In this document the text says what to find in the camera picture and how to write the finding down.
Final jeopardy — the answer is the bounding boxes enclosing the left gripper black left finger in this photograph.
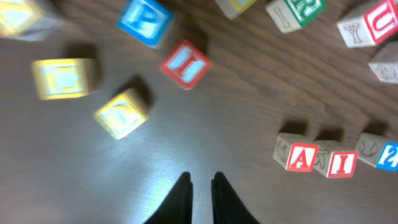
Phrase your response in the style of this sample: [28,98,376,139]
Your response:
[144,172,193,224]

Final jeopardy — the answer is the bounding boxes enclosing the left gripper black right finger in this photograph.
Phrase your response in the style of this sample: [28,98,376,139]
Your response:
[211,172,259,224]

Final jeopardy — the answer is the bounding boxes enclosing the red A block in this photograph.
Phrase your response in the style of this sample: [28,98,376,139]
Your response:
[272,133,319,172]

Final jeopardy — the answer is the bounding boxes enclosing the red i block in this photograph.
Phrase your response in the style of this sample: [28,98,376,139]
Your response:
[160,40,211,90]
[314,140,358,179]

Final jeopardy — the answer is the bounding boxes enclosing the blue 2 block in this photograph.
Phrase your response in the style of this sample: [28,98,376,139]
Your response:
[354,133,397,172]

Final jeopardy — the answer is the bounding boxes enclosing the yellow O block lower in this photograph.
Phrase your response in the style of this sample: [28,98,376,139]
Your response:
[94,88,149,139]

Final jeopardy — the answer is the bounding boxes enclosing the yellow o block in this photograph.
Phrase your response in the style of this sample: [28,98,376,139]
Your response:
[94,88,149,139]
[215,0,257,20]

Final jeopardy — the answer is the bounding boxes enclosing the yellow C block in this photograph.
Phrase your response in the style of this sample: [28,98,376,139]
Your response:
[31,58,98,100]

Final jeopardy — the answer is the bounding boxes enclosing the blue P block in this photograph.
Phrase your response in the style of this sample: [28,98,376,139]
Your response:
[116,0,174,48]

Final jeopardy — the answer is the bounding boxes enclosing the yellow O block upper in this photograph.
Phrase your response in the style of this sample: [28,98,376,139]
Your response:
[215,0,257,20]

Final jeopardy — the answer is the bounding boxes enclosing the green R block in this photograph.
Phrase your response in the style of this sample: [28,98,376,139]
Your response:
[265,0,326,34]

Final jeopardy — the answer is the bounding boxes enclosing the blue H block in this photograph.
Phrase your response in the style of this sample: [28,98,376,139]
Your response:
[368,42,397,84]

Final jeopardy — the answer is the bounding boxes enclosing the red U block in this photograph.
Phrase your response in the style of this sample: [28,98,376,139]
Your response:
[336,0,397,48]

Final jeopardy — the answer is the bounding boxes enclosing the yellow K block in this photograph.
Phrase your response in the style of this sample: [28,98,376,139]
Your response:
[1,0,60,42]

